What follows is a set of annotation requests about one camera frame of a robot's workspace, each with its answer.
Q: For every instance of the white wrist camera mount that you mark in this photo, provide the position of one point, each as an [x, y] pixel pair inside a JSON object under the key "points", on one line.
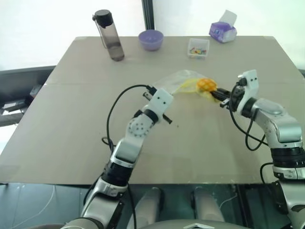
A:
{"points": [[251, 81], [160, 101]]}

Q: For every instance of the purple tissue pack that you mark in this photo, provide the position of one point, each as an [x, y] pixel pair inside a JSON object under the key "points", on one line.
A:
{"points": [[220, 32]]}

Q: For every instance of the clear box of colourful bits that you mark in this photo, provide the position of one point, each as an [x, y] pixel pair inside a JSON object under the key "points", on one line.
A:
{"points": [[197, 48]]}

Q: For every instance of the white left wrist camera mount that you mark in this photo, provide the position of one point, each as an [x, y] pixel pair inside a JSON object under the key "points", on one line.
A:
{"points": [[160, 101]]}

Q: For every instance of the clear plastic bag yellow rim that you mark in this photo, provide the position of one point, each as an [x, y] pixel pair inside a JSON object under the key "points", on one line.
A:
{"points": [[176, 78]]}

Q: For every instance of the flat dark device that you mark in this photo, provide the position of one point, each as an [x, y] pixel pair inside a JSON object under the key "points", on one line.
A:
{"points": [[13, 105]]}

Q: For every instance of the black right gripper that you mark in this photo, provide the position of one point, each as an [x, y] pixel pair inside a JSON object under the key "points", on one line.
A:
{"points": [[233, 100]]}

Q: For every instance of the grey right robot leg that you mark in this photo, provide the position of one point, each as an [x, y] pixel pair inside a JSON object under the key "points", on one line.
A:
{"points": [[207, 205]]}

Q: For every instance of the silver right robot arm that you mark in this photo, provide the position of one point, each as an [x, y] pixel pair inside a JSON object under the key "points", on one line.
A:
{"points": [[281, 124]]}

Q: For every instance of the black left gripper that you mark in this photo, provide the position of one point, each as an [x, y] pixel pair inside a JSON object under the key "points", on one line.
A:
{"points": [[168, 118]]}

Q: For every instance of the grey left robot leg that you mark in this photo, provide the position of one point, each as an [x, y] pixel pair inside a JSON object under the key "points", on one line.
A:
{"points": [[147, 207]]}

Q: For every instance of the dark window frame post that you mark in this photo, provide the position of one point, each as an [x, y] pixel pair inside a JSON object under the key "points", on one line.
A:
{"points": [[148, 14]]}

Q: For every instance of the orange pineapple-shaped snack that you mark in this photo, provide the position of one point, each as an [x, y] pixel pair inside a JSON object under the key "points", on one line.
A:
{"points": [[206, 84]]}

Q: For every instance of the grey robot chest plate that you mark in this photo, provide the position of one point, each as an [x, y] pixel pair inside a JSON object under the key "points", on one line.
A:
{"points": [[190, 225]]}

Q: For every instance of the dark side bench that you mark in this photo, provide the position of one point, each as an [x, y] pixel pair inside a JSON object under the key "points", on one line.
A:
{"points": [[19, 76]]}

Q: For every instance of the small dark box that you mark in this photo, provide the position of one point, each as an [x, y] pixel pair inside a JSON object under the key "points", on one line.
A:
{"points": [[35, 91]]}

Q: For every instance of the grey water bottle black cap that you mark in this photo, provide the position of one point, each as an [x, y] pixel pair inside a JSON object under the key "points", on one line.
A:
{"points": [[114, 40]]}

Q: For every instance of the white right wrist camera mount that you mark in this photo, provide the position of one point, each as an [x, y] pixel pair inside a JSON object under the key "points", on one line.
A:
{"points": [[251, 81]]}

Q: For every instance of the purple plastic bowl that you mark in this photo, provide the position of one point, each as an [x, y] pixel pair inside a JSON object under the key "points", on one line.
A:
{"points": [[151, 40]]}

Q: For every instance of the grey robot leg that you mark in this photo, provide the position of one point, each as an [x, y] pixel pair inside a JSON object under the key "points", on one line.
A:
{"points": [[207, 205], [147, 207]]}

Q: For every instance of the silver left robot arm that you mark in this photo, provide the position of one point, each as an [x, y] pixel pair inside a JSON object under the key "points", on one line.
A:
{"points": [[133, 133]]}

